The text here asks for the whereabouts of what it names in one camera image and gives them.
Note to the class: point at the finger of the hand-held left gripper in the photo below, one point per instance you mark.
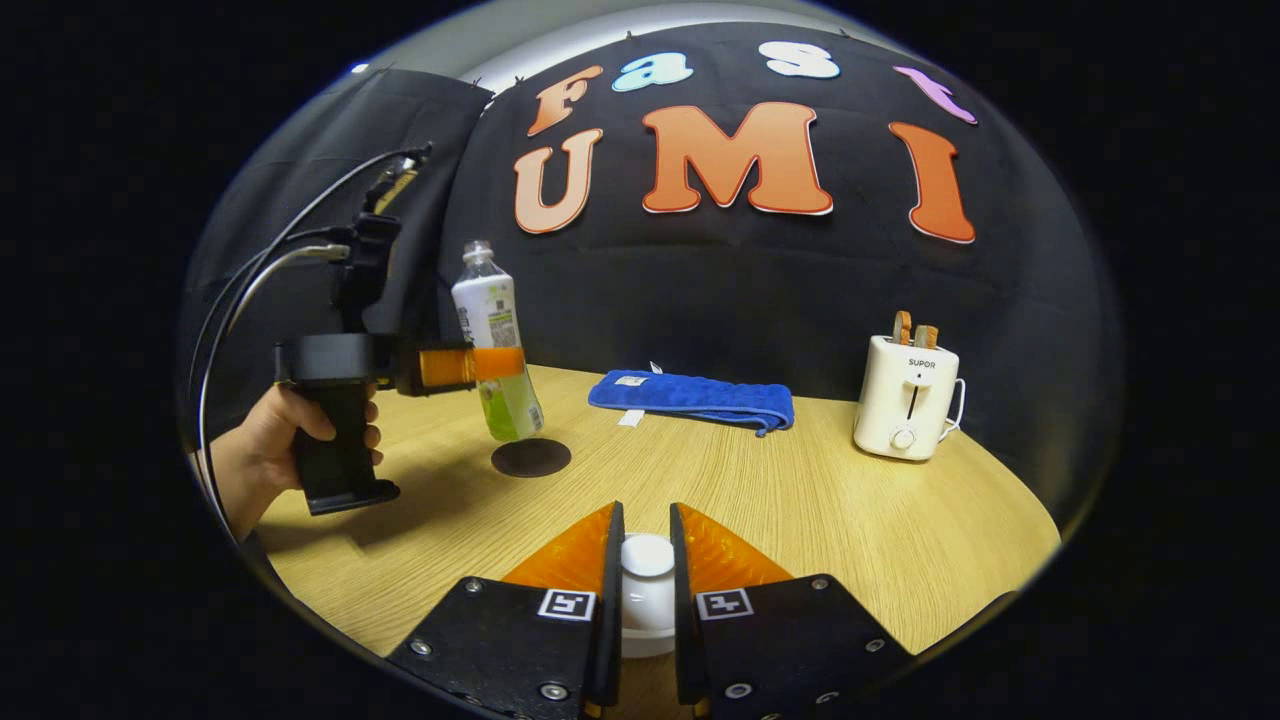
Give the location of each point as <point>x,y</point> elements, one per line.
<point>450,367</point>

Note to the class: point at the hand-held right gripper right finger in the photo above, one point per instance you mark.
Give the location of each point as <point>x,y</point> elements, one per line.
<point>685,650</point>

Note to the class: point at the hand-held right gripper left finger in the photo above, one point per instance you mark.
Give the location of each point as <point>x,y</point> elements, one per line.
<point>608,650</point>

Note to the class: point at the white green water bottle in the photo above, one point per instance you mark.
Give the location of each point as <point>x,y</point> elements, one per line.
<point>485,310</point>

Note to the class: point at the dark round coaster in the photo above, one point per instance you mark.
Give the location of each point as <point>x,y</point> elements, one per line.
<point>535,460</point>

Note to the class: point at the blue towel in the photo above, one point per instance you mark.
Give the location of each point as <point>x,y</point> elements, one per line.
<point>690,395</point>

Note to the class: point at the black backdrop cloth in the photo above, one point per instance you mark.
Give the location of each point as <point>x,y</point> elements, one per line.
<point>700,300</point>

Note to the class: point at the cream toaster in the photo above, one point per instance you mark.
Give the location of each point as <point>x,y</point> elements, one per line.
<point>900,400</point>

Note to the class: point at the toast bread slice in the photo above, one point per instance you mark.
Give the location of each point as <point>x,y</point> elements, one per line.
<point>926,337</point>
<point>902,328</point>

